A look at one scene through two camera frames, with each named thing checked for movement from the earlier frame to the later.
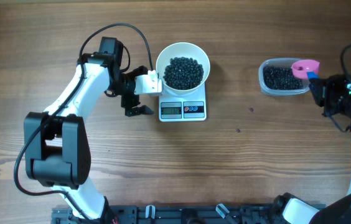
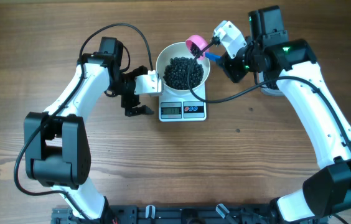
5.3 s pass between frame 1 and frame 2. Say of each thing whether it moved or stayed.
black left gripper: stayed
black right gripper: moved
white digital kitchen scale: stayed
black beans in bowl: stayed
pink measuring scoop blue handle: moved
